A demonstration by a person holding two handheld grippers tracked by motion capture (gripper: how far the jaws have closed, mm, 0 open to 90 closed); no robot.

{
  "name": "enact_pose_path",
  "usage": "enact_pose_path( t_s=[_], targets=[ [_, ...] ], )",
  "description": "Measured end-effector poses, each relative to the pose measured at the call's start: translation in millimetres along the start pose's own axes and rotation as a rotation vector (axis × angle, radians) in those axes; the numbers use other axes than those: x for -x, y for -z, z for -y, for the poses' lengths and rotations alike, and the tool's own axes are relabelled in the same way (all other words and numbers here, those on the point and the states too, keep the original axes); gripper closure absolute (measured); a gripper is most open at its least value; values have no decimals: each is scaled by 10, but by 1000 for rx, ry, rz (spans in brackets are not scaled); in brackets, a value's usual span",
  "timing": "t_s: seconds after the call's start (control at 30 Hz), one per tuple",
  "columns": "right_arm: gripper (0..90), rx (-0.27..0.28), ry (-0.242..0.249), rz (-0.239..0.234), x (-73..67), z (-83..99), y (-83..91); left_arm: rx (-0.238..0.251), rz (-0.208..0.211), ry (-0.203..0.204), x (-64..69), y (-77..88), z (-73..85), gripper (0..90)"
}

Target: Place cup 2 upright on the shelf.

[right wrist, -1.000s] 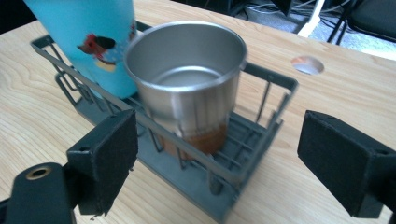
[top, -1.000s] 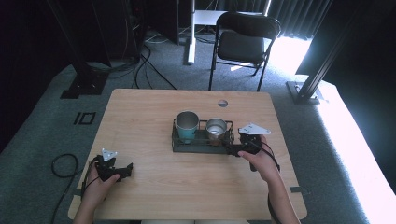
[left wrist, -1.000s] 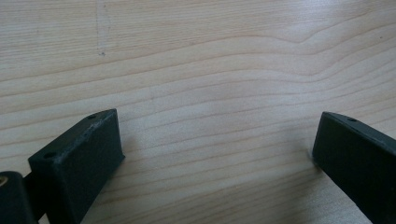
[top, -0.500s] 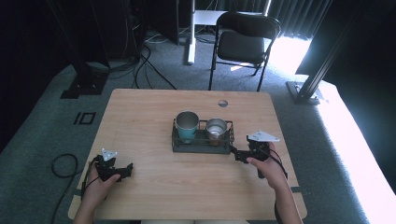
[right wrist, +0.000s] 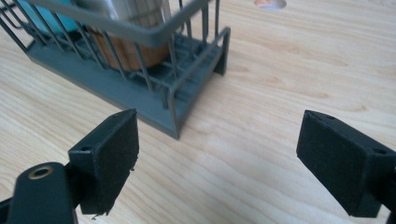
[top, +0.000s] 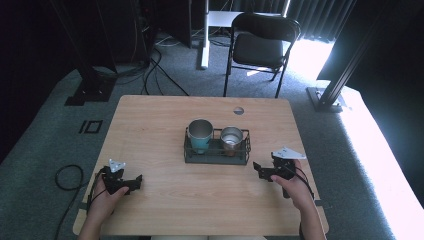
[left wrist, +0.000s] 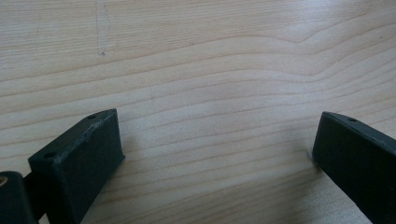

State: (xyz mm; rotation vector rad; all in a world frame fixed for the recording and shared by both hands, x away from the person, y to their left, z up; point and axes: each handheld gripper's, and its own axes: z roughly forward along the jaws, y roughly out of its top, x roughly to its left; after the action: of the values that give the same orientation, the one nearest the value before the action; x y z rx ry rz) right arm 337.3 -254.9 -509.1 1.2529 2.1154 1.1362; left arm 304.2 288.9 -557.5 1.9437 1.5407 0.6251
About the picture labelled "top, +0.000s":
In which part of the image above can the black floor cable bundle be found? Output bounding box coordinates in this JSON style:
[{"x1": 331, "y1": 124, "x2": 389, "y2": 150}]
[{"x1": 93, "y1": 46, "x2": 190, "y2": 98}]

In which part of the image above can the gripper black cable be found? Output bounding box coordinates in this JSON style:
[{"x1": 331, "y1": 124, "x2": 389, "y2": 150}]
[
  {"x1": 290, "y1": 165, "x2": 316, "y2": 202},
  {"x1": 54, "y1": 164, "x2": 108, "y2": 240}
]

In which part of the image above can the person's left hand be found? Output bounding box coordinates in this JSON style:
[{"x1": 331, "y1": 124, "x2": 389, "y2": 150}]
[{"x1": 86, "y1": 181, "x2": 130, "y2": 225}]

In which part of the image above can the black wire basket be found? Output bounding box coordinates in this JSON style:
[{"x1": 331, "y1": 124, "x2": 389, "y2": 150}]
[{"x1": 183, "y1": 127, "x2": 252, "y2": 166}]

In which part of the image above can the silver metal cup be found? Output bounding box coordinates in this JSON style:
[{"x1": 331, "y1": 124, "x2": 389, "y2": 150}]
[{"x1": 219, "y1": 125, "x2": 245, "y2": 157}]

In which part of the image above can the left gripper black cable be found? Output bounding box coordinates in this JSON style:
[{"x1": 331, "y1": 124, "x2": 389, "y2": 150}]
[{"x1": 54, "y1": 164, "x2": 108, "y2": 240}]

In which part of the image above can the black metal stand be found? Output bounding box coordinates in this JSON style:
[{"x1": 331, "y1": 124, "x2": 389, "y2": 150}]
[
  {"x1": 305, "y1": 0, "x2": 384, "y2": 114},
  {"x1": 49, "y1": 0, "x2": 118, "y2": 107}
]

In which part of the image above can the dark curtain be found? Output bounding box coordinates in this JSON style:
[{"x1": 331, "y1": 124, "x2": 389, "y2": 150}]
[{"x1": 285, "y1": 0, "x2": 356, "y2": 43}]

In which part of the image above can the teal metal cup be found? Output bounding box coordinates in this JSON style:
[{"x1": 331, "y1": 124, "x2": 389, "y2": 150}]
[{"x1": 186, "y1": 118, "x2": 215, "y2": 155}]

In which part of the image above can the person's right hand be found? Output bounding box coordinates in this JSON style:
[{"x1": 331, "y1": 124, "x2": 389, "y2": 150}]
[{"x1": 270, "y1": 159, "x2": 316, "y2": 212}]

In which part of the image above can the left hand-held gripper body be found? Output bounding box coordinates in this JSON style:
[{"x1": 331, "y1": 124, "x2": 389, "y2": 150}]
[{"x1": 99, "y1": 158, "x2": 134, "y2": 196}]

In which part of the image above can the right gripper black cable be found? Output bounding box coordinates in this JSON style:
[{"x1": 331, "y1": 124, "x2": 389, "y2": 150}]
[{"x1": 290, "y1": 165, "x2": 316, "y2": 202}]

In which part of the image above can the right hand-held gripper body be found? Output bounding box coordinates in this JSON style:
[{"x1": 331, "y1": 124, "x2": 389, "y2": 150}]
[{"x1": 265, "y1": 145, "x2": 308, "y2": 200}]

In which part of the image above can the black folding chair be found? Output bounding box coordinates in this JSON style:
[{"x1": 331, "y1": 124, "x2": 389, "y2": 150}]
[{"x1": 222, "y1": 11, "x2": 302, "y2": 99}]

